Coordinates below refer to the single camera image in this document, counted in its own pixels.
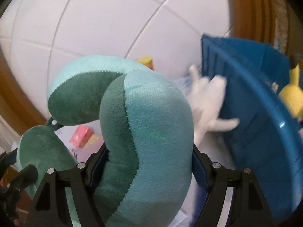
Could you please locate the teal neck pillow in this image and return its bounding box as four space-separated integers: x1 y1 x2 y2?
16 55 194 226

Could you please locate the blue plastic storage crate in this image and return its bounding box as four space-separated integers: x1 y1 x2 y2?
201 35 302 222

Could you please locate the pink tissue pack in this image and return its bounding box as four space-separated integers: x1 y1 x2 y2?
69 125 93 148

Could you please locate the yellow pikachu plush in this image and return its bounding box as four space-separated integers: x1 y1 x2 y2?
279 53 303 119

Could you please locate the white plush rabbit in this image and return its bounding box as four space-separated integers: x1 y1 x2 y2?
187 65 240 145

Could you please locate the pink snack canister yellow lid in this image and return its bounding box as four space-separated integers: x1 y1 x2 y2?
137 56 154 70

